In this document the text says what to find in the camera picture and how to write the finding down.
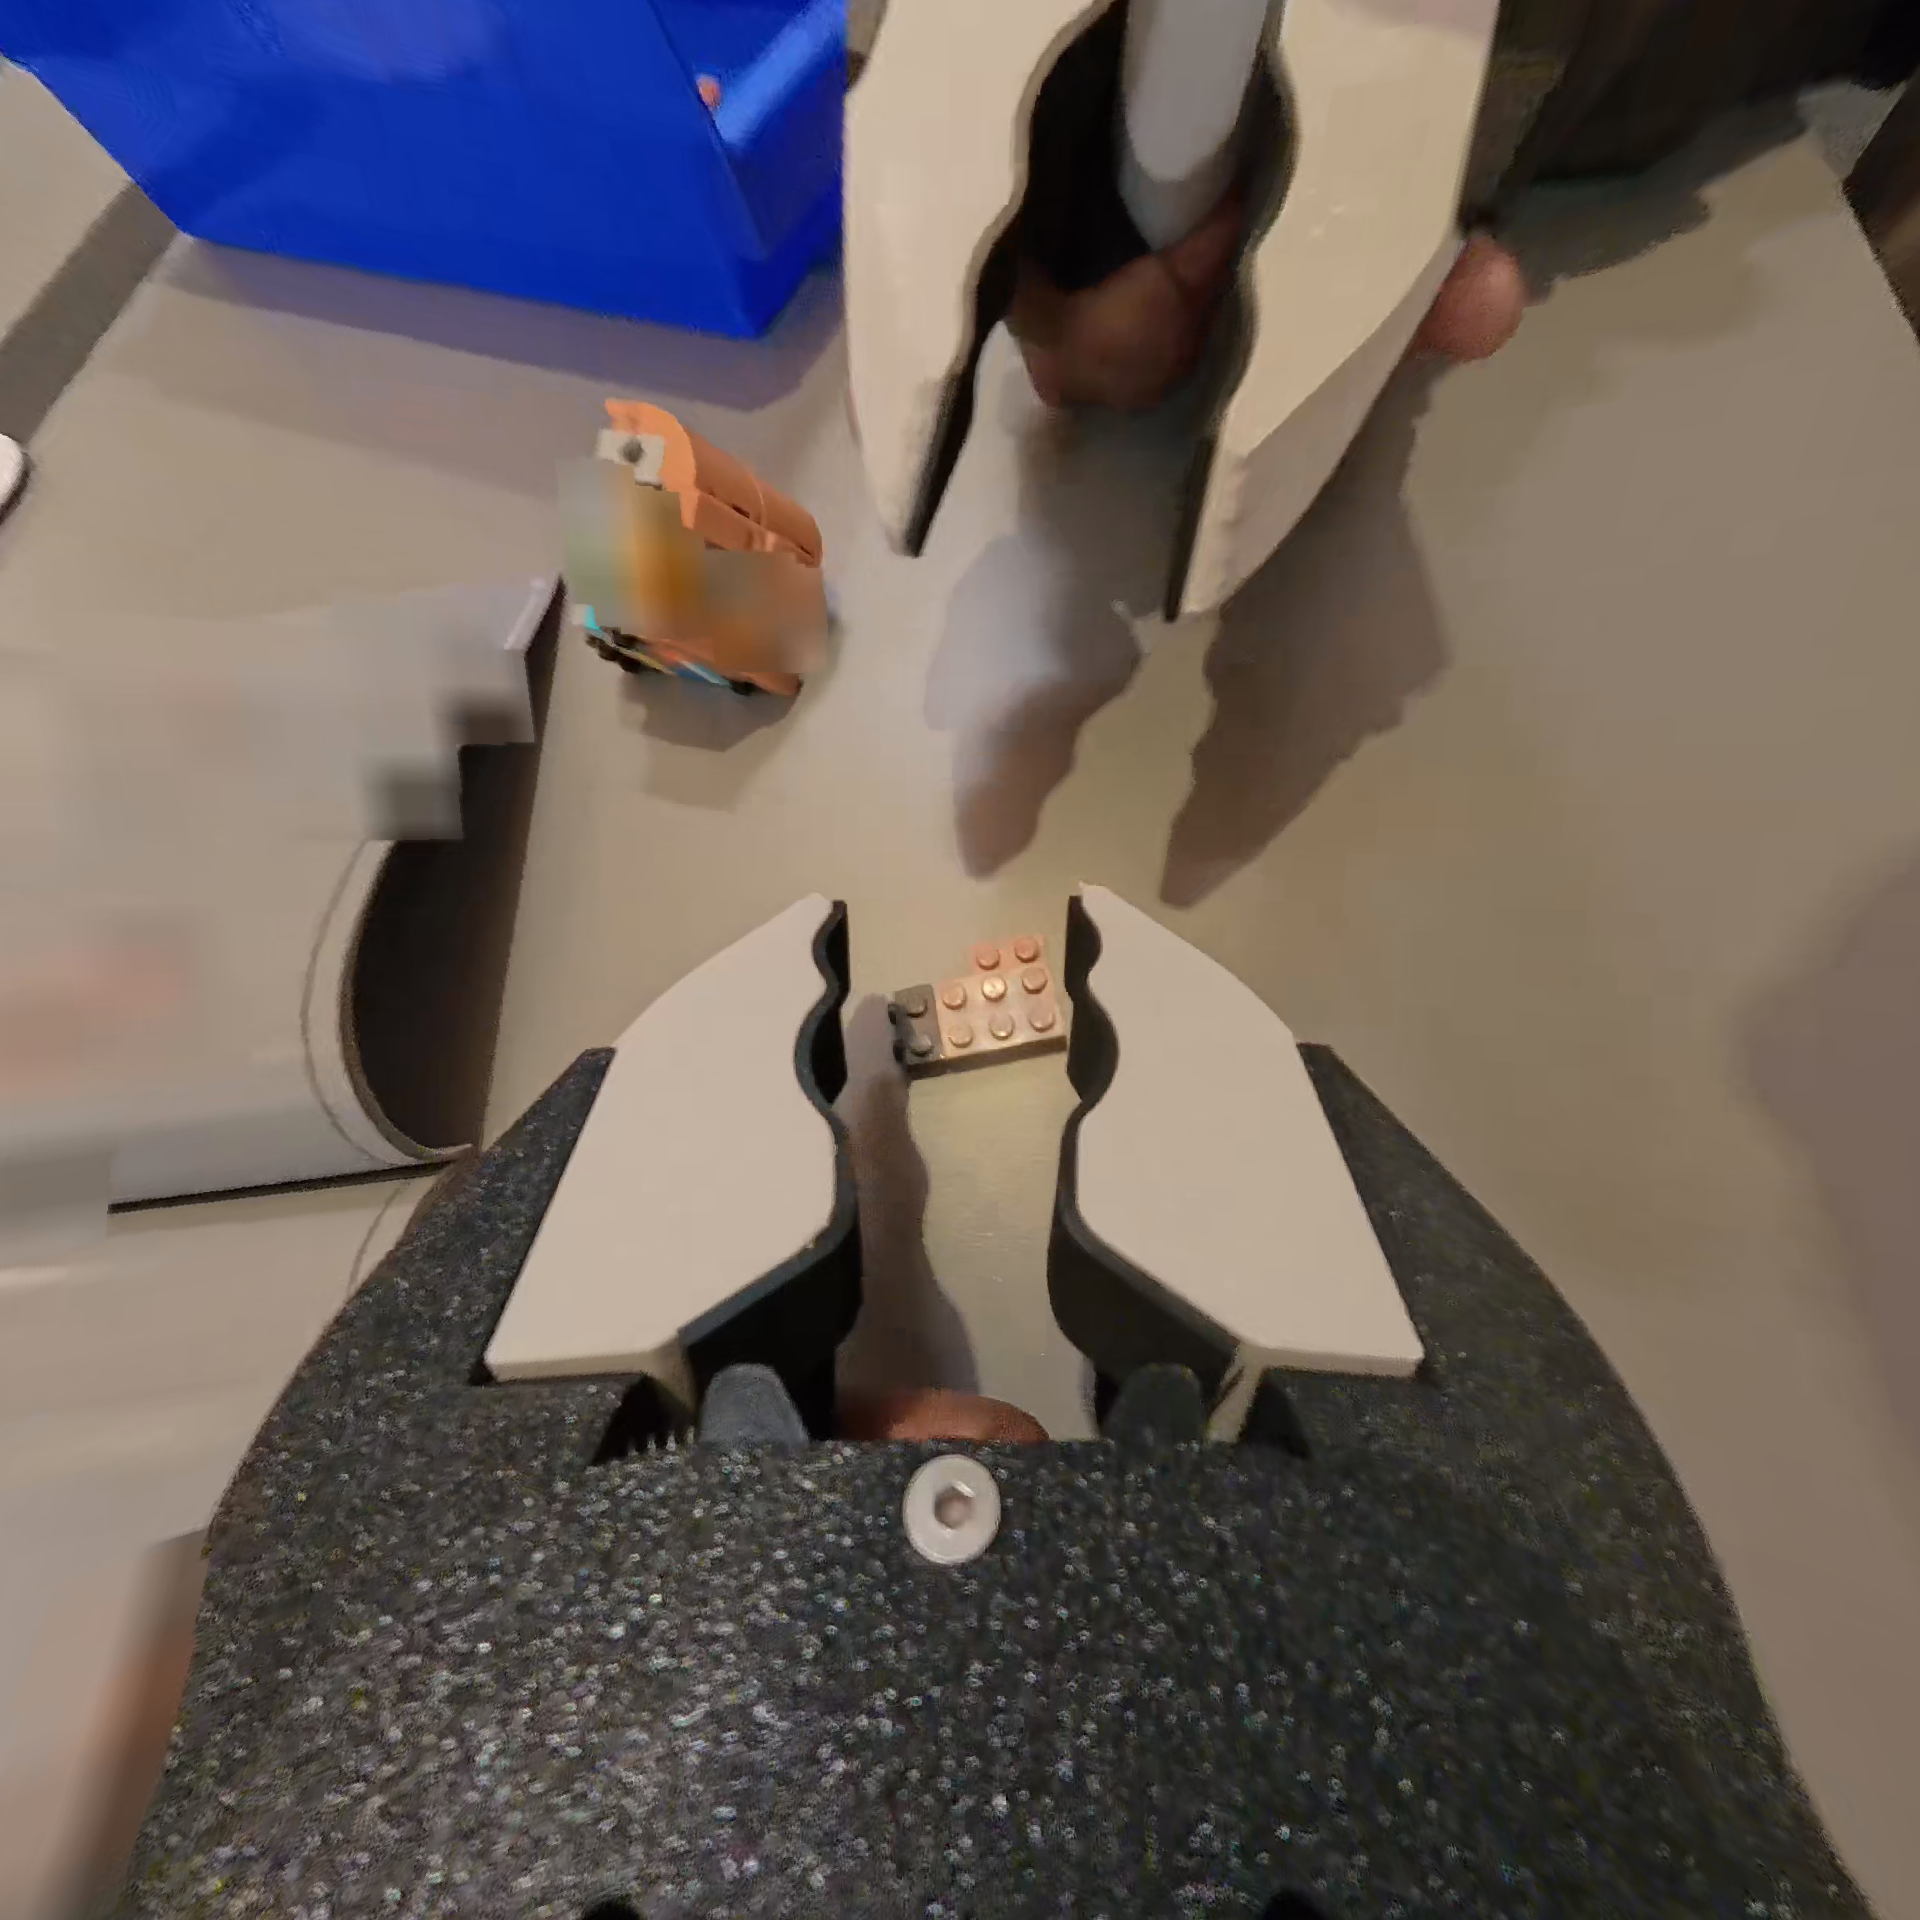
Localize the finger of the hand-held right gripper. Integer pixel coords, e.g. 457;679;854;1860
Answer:
1161;0;1502;623
843;0;1121;560

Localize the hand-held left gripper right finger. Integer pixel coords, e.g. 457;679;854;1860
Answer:
1046;884;1427;1375

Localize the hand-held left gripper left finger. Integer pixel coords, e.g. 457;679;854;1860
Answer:
482;893;860;1384

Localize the brown brick plate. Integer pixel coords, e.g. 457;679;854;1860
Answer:
933;932;1074;1074

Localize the brown brick model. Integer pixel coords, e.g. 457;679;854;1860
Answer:
563;398;830;699

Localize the blue plastic bin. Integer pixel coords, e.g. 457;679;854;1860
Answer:
0;0;847;338

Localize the grey desk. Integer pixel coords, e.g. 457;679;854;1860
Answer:
0;0;1920;1920

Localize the person's right hand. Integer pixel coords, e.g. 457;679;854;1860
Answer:
1012;194;1529;414

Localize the person's left hand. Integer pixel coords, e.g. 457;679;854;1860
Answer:
839;1388;1052;1444

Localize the grey instruction booklet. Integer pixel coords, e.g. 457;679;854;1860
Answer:
0;576;565;1208

